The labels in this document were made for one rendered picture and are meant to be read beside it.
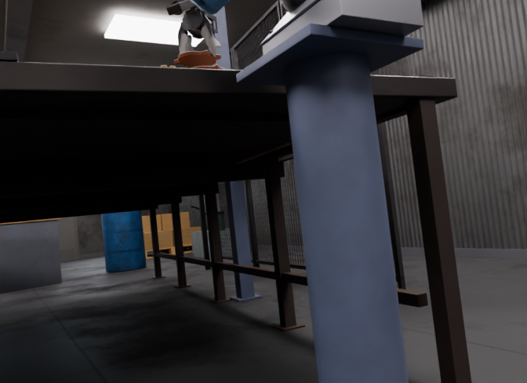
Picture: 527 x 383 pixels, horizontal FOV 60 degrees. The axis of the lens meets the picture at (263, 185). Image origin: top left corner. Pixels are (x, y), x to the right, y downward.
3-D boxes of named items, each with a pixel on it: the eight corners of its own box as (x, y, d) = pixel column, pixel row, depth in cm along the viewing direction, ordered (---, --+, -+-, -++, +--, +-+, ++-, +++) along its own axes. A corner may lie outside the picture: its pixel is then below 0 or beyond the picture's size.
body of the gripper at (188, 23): (219, 35, 139) (215, -4, 140) (202, 26, 131) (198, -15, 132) (198, 41, 142) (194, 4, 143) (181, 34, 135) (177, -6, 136)
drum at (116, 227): (139, 265, 670) (135, 209, 675) (152, 267, 624) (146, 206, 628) (101, 271, 641) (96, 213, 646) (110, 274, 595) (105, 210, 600)
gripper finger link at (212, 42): (230, 54, 135) (216, 30, 137) (219, 49, 130) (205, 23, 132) (223, 60, 136) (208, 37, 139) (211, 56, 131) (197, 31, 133)
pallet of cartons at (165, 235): (206, 249, 848) (202, 209, 852) (137, 260, 783) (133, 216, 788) (188, 249, 926) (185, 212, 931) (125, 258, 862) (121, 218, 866)
